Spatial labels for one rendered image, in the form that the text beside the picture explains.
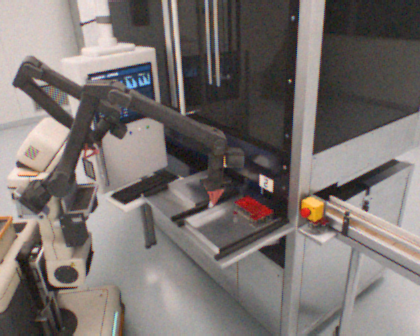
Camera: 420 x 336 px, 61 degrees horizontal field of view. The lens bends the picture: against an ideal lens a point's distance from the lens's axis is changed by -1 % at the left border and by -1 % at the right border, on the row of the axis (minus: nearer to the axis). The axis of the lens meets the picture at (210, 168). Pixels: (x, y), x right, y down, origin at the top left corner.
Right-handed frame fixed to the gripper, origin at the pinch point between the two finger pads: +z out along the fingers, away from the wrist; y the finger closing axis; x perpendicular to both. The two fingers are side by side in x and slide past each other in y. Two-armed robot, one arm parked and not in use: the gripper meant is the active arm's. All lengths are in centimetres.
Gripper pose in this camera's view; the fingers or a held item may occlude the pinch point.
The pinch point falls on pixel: (213, 202)
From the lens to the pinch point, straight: 137.7
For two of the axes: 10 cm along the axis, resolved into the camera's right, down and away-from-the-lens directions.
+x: -5.9, -3.2, 7.5
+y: 8.1, -1.6, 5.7
